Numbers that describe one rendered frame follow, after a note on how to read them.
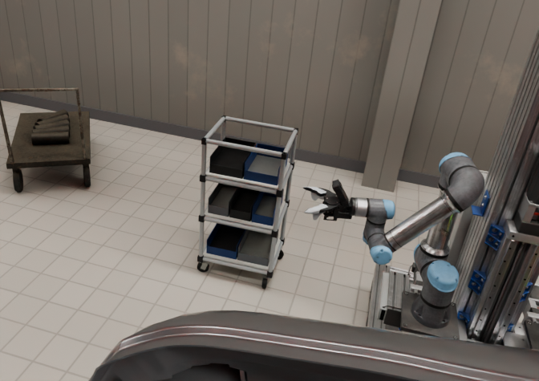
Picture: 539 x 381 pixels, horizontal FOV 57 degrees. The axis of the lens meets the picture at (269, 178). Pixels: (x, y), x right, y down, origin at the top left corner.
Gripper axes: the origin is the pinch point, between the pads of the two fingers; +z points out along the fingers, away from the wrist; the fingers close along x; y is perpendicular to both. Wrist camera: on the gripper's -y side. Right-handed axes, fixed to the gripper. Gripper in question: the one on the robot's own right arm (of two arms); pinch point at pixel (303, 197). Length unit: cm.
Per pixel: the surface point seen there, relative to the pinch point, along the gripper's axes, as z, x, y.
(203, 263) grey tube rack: 48, 81, 128
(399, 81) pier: -94, 231, 53
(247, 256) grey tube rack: 19, 79, 116
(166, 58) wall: 115, 309, 86
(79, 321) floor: 113, 30, 129
